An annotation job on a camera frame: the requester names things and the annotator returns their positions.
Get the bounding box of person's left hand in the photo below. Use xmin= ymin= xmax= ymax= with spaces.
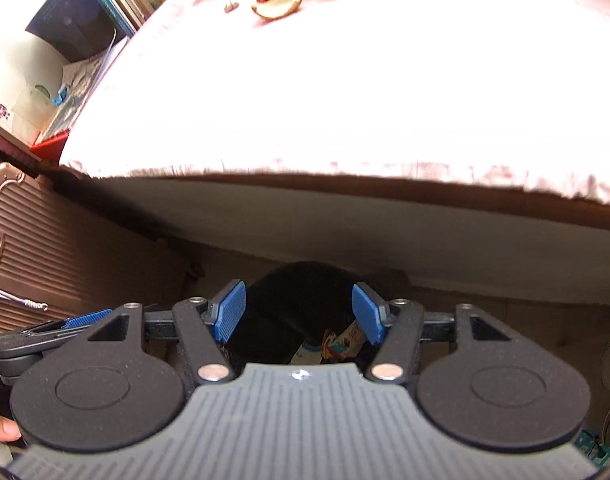
xmin=0 ymin=411 xmax=22 ymax=444

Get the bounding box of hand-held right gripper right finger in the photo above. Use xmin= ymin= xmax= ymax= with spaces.
xmin=351 ymin=282 xmax=512 ymax=382

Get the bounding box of stack of magazines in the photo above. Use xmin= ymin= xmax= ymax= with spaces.
xmin=36 ymin=35 xmax=130 ymax=144

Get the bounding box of white cardboard box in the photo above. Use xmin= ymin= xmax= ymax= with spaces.
xmin=0 ymin=31 xmax=67 ymax=147

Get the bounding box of large dark blue book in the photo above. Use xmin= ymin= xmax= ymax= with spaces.
xmin=25 ymin=0 xmax=132 ymax=62

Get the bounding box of white cord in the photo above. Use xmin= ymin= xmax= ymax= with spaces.
xmin=0 ymin=284 xmax=49 ymax=312

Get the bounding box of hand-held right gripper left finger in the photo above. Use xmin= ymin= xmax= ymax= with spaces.
xmin=88 ymin=280 xmax=247 ymax=382

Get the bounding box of tan peel piece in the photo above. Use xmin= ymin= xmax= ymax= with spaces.
xmin=251 ymin=0 xmax=303 ymax=22

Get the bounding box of teal patterned packet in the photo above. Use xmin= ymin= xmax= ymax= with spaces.
xmin=575 ymin=426 xmax=610 ymax=467

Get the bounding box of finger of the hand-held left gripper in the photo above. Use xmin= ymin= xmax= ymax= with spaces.
xmin=0 ymin=309 xmax=114 ymax=361

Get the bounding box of pink tablecloth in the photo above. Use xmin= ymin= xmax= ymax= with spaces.
xmin=59 ymin=0 xmax=610 ymax=207

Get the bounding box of black trash bin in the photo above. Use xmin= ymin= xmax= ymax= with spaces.
xmin=229 ymin=260 xmax=411 ymax=367

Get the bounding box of pink ribbed suitcase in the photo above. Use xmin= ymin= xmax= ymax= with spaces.
xmin=0 ymin=161 xmax=206 ymax=337

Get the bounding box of printed paper wrapper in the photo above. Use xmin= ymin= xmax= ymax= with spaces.
xmin=319 ymin=329 xmax=358 ymax=361

